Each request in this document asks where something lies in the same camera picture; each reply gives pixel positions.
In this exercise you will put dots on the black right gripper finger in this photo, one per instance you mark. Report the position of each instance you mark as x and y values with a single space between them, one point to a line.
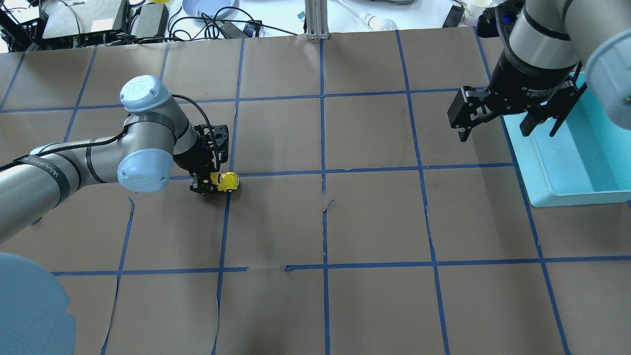
558 110
464 119

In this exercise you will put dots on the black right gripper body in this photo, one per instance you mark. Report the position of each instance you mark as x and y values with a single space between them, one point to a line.
523 78

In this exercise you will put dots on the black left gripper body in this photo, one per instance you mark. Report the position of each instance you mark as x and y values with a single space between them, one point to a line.
192 156

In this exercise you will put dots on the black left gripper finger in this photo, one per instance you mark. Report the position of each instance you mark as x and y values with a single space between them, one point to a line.
219 158
202 184

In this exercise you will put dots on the yellow toy beetle car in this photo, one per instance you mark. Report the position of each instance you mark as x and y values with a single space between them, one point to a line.
224 182

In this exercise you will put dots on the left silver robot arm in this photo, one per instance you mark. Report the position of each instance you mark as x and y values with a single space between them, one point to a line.
156 136

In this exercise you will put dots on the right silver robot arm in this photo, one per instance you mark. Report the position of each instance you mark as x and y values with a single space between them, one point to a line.
553 51

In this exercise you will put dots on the light blue plastic bin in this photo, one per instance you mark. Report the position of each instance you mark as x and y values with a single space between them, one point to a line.
588 161

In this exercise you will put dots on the white paper cup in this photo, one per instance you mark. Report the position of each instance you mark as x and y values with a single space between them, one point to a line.
473 9

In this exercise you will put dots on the light blue plate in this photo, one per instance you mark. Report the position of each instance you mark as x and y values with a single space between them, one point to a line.
195 8

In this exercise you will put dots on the black power brick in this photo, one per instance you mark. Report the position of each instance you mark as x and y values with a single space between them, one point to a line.
151 20

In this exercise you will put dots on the black computer box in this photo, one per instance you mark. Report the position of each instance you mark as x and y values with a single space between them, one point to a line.
85 18

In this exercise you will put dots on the aluminium frame post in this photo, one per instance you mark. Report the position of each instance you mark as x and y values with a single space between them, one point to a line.
316 19

